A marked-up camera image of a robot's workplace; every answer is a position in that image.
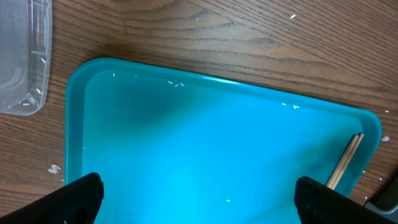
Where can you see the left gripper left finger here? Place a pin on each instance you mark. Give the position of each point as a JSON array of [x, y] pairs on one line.
[[77, 202]]

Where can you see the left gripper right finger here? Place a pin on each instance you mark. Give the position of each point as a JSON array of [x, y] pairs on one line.
[[318, 204]]

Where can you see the wooden chopstick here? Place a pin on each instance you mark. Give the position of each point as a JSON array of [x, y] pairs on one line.
[[348, 160], [337, 169]]

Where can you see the grey dishwasher rack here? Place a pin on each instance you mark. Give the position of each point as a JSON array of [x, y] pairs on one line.
[[387, 203]]

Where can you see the teal plastic tray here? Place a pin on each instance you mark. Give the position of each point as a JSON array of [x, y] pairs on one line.
[[179, 147]]

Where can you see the clear plastic bin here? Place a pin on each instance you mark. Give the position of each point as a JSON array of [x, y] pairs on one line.
[[26, 45]]

